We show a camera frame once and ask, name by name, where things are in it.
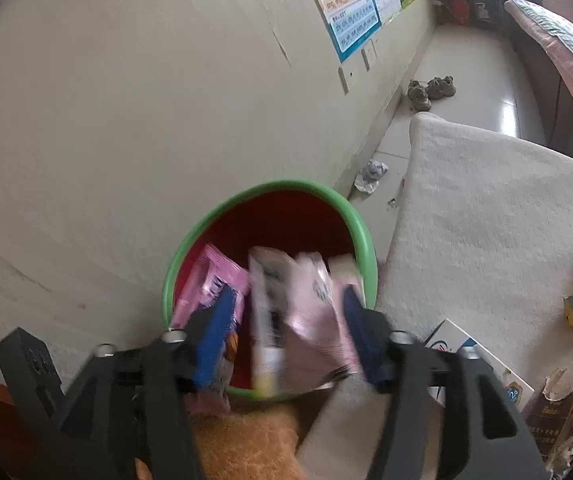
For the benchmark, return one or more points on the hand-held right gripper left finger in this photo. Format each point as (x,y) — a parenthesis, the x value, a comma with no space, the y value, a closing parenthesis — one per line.
(214,342)

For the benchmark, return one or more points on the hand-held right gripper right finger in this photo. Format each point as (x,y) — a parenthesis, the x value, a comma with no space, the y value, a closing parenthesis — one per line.
(361,345)

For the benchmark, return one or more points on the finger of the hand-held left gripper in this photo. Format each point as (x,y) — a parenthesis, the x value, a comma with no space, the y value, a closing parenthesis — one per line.
(29,375)

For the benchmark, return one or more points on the pink and silver drink carton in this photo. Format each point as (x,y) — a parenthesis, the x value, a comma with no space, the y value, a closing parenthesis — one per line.
(311,310)

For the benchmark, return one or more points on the green and red plastic bucket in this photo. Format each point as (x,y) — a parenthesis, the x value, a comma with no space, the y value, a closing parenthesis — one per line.
(276,220)

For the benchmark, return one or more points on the black cigarette pack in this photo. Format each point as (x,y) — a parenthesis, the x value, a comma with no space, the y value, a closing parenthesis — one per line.
(551,415)

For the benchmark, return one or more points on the pink snack wrapper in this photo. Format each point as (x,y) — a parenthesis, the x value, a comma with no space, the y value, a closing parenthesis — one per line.
(211,280)

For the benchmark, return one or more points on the orange plush blanket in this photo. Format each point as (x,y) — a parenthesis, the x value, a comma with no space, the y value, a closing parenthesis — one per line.
(246,445)

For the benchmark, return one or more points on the white box with blue print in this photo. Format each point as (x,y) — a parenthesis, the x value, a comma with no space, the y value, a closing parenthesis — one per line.
(486,365)

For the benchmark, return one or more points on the small paper scrap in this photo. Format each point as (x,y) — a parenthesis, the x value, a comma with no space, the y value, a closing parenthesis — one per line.
(392,204)

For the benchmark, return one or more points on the crumpled white paper on floor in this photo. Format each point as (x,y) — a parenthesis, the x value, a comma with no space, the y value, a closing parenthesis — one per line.
(371,177)

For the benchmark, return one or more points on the white fuzzy mat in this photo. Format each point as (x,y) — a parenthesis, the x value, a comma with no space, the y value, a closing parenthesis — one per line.
(481,220)

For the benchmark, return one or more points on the grey shoe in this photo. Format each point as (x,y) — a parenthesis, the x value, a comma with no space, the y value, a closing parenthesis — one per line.
(419,96)
(441,87)

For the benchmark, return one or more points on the small red pail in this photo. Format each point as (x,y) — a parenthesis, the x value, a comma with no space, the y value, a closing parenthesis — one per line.
(458,10)

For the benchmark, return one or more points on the bed with patchwork quilt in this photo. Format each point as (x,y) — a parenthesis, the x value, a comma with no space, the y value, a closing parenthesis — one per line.
(561,50)

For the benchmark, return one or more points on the white wall socket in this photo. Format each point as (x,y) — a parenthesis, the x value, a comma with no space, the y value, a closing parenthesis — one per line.
(344,80)
(366,60)
(372,48)

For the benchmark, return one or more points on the blue wall poster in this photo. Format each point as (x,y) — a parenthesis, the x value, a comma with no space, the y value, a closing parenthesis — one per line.
(344,5)

